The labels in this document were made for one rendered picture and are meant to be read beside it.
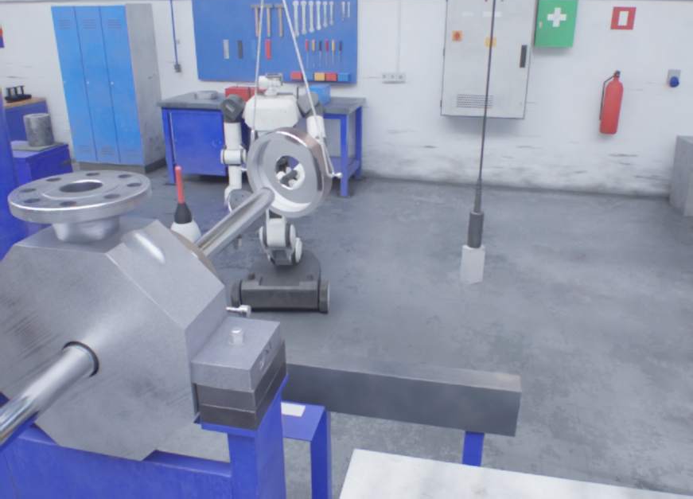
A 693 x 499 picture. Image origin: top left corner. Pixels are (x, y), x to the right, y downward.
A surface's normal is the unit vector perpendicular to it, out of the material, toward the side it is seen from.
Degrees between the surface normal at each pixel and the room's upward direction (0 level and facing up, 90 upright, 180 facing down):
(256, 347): 0
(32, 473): 90
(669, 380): 0
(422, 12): 90
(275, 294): 90
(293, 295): 90
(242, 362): 0
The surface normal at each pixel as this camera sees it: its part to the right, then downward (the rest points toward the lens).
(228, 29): -0.24, 0.36
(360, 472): 0.00, -0.93
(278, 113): 0.00, 0.38
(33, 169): 0.97, 0.09
